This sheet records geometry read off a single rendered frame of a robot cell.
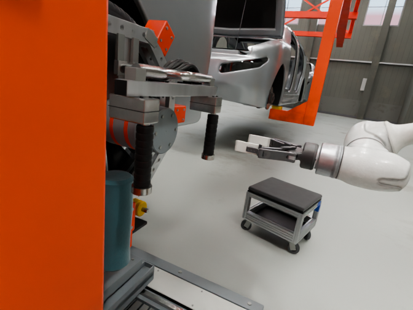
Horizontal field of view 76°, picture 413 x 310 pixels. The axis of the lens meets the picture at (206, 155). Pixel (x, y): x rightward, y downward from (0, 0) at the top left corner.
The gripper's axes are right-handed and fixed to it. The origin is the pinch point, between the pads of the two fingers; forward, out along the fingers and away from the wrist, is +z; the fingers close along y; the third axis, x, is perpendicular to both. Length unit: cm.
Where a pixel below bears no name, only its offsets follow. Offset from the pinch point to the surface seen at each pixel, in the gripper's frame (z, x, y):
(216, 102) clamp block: 10.7, 10.6, -2.5
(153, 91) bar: 13.5, 13.1, -30.2
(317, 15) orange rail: 81, 250, 874
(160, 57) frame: 32.6, 21.9, -1.9
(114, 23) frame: 32.5, 27.6, -22.1
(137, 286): 35, -69, -3
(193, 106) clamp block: 18.0, 8.4, -2.7
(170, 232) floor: 56, -83, 57
